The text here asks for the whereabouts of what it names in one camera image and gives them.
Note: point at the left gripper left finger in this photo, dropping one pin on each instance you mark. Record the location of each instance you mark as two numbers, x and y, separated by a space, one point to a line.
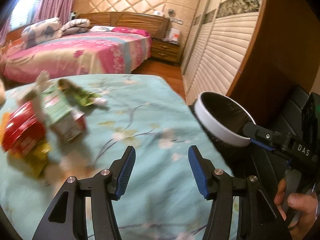
121 170

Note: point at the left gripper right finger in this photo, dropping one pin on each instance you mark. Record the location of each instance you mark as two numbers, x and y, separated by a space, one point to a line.
202 170

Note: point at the green white milk carton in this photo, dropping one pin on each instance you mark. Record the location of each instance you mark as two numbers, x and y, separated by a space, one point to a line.
53 110

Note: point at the green juice pouch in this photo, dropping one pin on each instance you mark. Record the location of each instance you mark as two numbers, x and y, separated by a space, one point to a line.
82 96

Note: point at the red snack bag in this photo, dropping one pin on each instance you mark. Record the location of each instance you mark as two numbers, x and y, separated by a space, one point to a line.
24 141

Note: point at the white rim trash bin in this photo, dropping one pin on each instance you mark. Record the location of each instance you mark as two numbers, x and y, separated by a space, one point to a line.
223 117

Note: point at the person's right hand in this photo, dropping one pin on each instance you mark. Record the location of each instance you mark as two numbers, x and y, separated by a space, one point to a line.
306 204

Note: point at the bed with pink floral sheet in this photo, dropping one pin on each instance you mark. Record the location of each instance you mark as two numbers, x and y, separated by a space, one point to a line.
80 54

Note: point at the wooden nightstand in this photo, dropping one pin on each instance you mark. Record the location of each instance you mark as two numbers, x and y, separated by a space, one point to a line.
165 50

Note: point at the white bag on nightstand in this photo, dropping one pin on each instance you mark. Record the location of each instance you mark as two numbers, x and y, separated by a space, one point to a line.
174 35

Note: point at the pink pillow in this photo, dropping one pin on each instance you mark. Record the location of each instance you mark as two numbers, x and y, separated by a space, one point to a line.
126 30

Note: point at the white pillow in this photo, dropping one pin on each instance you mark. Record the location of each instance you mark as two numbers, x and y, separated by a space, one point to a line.
101 28

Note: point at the wooden headboard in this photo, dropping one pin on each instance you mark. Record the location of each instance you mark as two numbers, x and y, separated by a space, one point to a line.
155 25

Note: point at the small folded quilt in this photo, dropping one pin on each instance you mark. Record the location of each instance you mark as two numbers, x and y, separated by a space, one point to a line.
76 26

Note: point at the white louvered wardrobe doors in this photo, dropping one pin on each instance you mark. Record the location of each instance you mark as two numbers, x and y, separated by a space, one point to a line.
218 40

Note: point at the large folded heart quilt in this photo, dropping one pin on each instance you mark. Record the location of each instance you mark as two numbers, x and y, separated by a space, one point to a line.
43 31

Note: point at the right pink curtain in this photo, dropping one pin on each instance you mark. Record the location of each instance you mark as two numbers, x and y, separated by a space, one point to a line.
54 8

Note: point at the window with blinds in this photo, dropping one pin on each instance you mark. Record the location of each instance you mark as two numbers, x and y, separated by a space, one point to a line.
23 13

